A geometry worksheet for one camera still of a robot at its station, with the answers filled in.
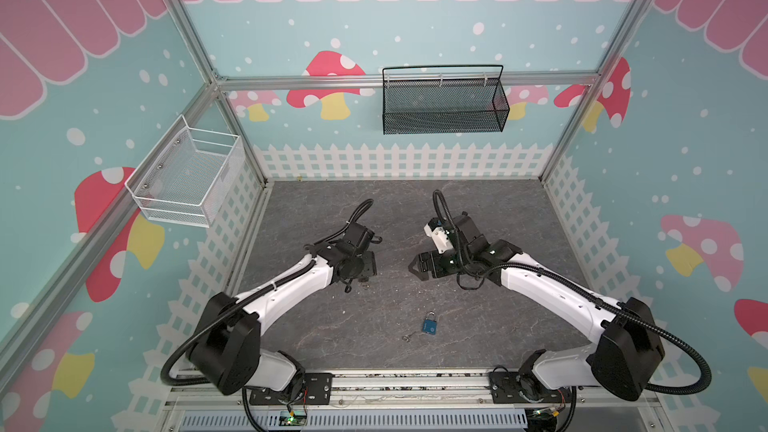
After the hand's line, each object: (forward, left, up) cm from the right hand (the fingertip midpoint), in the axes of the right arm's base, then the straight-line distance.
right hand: (420, 264), depth 80 cm
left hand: (+1, +16, -7) cm, 17 cm away
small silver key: (-15, +4, -15) cm, 21 cm away
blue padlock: (-12, -3, -14) cm, 18 cm away
